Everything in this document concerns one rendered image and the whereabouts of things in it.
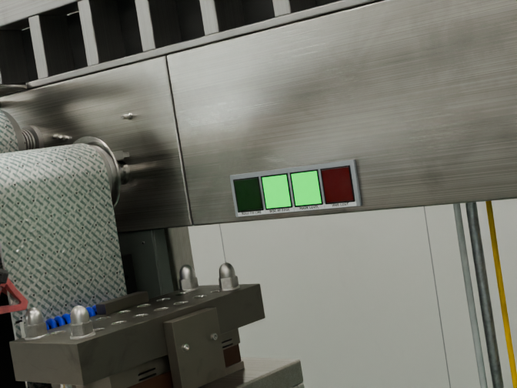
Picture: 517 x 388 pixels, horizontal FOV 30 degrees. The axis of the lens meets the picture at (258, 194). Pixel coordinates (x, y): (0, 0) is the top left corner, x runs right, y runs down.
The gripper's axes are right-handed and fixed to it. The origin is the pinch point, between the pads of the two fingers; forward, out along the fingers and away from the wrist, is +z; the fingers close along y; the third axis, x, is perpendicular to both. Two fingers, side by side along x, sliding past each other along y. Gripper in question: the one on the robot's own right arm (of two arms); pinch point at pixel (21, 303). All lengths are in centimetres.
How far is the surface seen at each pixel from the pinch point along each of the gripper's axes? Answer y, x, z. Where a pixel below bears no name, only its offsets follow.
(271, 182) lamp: 29.2, 25.2, 20.4
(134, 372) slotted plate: 19.0, -8.0, 8.9
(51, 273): 0.2, 6.1, 4.0
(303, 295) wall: -155, 72, 260
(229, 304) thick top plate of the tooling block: 20.0, 6.5, 25.5
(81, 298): 0.3, 3.9, 11.1
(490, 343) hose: 55, 6, 48
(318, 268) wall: -143, 83, 254
